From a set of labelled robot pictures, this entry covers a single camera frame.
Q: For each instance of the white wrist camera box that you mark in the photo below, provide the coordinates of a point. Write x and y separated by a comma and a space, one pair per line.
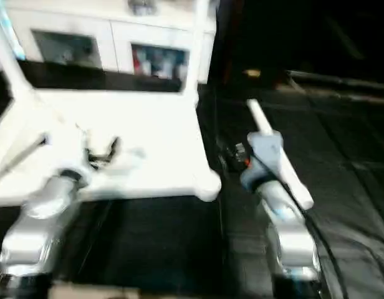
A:
265, 156
66, 149

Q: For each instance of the small yellow label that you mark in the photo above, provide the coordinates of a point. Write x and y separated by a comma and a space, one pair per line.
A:
252, 73

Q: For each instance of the white glass-door cabinet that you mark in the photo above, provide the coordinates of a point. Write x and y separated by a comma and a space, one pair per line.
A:
105, 31

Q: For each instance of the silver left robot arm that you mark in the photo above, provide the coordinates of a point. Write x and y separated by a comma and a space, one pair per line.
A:
36, 230

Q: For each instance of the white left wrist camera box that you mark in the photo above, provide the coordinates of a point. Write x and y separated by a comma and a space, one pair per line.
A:
66, 149

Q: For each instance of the black metal bar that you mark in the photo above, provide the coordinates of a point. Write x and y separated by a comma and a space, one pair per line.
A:
341, 81

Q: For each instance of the black work mat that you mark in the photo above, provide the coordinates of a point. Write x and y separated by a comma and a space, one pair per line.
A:
154, 249

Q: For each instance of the white plastic table leg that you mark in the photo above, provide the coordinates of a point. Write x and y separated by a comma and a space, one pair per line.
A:
197, 43
11, 56
298, 184

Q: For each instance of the white plastic table top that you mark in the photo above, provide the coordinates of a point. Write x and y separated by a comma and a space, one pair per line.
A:
148, 137

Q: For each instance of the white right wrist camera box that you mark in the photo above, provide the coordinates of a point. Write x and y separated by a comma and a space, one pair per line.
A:
265, 156

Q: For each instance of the crumpled silver object on cabinet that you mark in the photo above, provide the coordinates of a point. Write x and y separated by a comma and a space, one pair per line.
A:
142, 6

